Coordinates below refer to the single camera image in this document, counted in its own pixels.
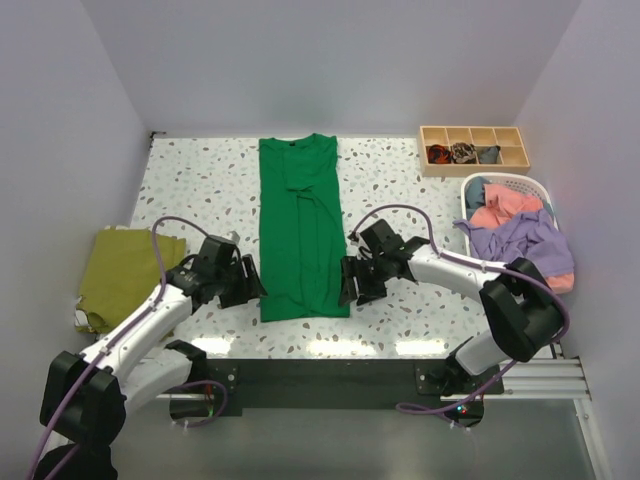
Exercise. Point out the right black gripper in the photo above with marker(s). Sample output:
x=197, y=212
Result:
x=366, y=292

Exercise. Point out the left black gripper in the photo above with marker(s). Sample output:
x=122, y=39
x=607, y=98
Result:
x=249, y=283

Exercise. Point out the green t-shirt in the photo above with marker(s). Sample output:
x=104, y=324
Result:
x=301, y=235

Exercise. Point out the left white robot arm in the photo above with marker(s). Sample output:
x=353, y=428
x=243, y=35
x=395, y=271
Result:
x=88, y=395

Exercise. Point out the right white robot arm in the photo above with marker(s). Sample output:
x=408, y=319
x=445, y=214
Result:
x=523, y=313

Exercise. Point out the olive folded t-shirt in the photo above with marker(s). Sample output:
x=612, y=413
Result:
x=121, y=273

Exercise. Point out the orange black rolled sock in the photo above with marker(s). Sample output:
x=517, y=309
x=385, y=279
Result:
x=438, y=155

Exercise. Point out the blue grey garment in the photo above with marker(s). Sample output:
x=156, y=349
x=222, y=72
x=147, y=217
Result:
x=475, y=191

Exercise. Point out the wooden compartment tray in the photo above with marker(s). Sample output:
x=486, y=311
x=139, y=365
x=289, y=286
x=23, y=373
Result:
x=513, y=154

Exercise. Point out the brown patterned rolled sock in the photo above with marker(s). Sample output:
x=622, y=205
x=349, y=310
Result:
x=463, y=153

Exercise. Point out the pink t-shirt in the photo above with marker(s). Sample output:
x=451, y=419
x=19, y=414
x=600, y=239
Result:
x=504, y=225

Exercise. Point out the dark grey rolled sock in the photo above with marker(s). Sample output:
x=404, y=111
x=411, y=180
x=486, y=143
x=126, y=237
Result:
x=488, y=155

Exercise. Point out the purple t-shirt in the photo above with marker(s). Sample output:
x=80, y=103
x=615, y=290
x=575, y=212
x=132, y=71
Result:
x=528, y=235

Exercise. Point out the white laundry basket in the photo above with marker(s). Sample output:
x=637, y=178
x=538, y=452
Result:
x=515, y=185

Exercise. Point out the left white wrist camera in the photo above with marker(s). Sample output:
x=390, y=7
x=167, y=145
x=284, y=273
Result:
x=233, y=236

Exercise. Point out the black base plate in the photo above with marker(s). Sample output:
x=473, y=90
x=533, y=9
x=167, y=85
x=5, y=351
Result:
x=432, y=387

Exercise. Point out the aluminium rail frame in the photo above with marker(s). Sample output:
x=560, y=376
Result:
x=546, y=379

